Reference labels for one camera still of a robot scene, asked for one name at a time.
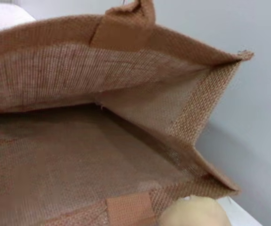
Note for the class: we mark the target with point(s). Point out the brown jute handbag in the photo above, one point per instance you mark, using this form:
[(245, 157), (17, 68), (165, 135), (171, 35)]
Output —
[(90, 146)]

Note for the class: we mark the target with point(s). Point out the beige egg yolk pastry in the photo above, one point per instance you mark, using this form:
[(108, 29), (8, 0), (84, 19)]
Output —
[(194, 214)]

